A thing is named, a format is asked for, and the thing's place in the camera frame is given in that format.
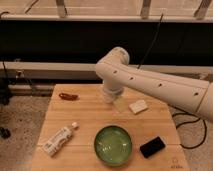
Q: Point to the white soap bar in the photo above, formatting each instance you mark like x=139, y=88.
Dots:
x=138, y=106

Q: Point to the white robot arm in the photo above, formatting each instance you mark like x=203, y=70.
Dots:
x=190, y=95

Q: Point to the green ceramic bowl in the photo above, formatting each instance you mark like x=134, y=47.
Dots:
x=113, y=145

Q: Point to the black object on floor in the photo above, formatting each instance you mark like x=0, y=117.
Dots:
x=4, y=133

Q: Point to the white plastic bottle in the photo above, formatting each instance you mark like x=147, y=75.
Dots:
x=55, y=142

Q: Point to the red chili pepper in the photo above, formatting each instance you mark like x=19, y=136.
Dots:
x=69, y=97

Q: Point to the grey metal rail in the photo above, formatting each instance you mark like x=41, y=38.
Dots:
x=83, y=71

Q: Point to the black rectangular phone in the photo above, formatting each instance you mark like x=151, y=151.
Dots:
x=152, y=147

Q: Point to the clear plastic cup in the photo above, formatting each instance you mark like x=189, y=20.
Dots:
x=108, y=98

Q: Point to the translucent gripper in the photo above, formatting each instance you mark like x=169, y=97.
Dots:
x=120, y=104

